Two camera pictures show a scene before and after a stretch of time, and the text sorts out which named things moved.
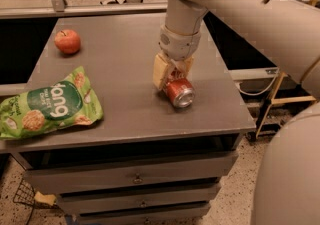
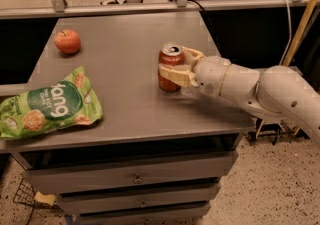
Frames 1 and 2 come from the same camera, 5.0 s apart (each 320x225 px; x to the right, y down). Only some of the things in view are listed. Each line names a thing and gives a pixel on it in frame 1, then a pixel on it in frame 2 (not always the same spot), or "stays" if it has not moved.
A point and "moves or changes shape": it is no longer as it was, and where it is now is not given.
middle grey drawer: [187, 195] stays
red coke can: [179, 89] moves or changes shape
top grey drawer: [163, 171] stays
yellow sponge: [45, 198] stays
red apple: [67, 41] stays
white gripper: [179, 45] → [209, 75]
